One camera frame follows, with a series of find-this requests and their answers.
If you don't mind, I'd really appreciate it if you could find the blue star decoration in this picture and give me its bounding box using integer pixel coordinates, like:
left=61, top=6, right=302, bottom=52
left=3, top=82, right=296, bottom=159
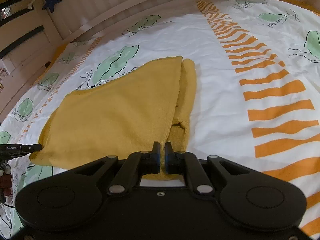
left=42, top=0, right=62, bottom=13

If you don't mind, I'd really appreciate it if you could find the beige wooden bed frame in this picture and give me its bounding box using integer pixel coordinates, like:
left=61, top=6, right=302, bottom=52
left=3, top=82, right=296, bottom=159
left=0, top=0, right=320, bottom=120

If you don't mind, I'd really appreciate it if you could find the yellow knit sweater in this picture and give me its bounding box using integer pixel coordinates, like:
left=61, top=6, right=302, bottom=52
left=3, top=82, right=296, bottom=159
left=30, top=56, right=197, bottom=170

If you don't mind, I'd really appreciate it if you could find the white leaf print bedsheet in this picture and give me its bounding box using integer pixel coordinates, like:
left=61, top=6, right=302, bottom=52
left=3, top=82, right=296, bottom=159
left=1, top=0, right=319, bottom=238

